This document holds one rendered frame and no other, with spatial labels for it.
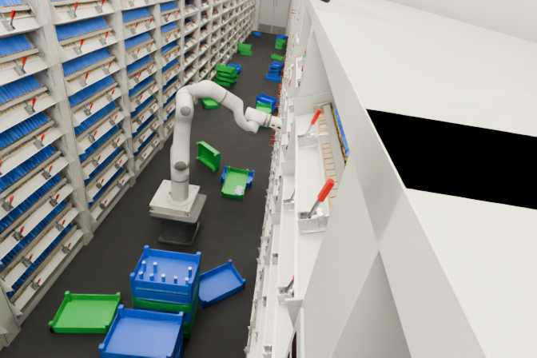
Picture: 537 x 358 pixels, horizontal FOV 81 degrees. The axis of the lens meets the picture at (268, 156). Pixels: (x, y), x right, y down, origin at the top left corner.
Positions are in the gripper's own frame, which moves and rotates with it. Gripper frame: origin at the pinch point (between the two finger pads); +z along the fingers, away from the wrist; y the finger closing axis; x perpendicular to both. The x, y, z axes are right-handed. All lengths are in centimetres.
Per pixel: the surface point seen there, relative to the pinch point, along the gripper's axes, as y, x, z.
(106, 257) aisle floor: -46, 114, -91
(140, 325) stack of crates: -104, 74, -45
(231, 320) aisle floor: -73, 99, 0
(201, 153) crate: 101, 105, -69
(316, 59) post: -106, -67, -13
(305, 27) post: -36, -64, -15
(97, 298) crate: -77, 110, -80
